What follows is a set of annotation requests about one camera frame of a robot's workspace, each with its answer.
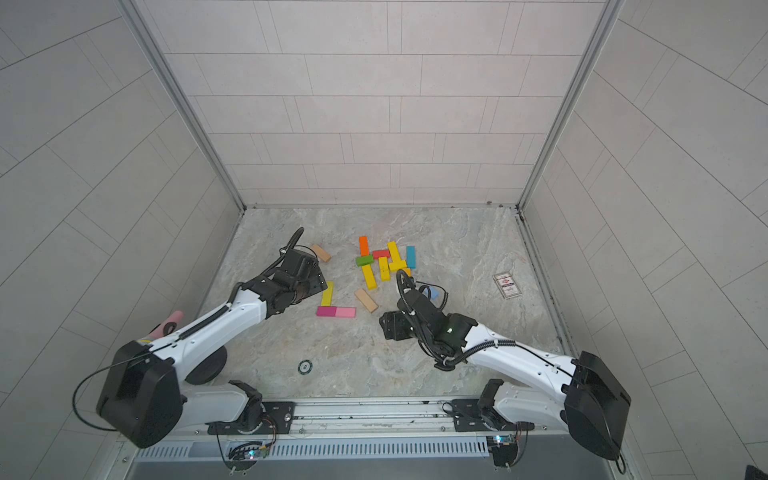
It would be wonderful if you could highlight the black round microphone stand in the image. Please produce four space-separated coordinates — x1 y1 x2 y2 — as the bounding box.
185 346 228 386

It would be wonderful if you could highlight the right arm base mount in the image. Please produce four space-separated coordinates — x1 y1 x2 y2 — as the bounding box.
443 399 535 433

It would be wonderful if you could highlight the pink microphone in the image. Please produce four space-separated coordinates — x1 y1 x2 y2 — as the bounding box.
146 310 184 342

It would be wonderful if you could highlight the aluminium rail frame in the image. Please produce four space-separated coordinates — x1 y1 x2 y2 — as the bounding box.
116 392 622 444

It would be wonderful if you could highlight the yellow block upper diagonal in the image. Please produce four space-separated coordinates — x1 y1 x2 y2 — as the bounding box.
387 241 402 263

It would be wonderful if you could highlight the pink block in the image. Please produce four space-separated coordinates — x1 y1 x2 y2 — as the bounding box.
335 307 356 318

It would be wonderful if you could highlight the teal block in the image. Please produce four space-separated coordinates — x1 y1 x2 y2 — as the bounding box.
406 246 416 269

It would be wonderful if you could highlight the small printed card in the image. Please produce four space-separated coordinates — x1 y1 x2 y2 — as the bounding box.
493 272 522 299

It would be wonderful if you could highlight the magenta block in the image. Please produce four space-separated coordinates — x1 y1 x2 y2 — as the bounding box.
316 306 338 318

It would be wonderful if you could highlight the tan wooden block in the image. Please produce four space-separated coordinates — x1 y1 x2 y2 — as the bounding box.
311 244 331 263
355 289 379 313

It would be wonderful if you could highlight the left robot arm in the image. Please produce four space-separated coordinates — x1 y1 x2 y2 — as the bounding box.
95 243 327 448

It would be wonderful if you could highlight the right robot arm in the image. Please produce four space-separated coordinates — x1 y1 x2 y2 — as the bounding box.
379 290 631 462

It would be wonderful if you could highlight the yellow block short vertical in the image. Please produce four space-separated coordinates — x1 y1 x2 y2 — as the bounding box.
378 257 390 281

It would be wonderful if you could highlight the circuit board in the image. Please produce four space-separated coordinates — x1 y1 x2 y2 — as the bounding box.
225 441 272 472
486 435 521 468

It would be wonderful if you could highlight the orange block top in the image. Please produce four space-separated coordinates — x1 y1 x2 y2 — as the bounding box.
359 236 370 256

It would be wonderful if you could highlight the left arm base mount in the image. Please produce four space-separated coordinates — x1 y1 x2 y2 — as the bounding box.
207 401 296 436

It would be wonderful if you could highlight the right circuit board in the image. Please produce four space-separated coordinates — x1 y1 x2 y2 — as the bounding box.
486 435 521 468

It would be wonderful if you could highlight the green block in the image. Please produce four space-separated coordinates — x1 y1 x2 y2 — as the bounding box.
355 254 374 267

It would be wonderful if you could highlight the left circuit board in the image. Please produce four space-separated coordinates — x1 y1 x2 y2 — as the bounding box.
225 441 272 472

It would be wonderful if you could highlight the yellow block small horizontal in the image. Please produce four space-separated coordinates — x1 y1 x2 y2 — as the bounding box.
389 260 407 272

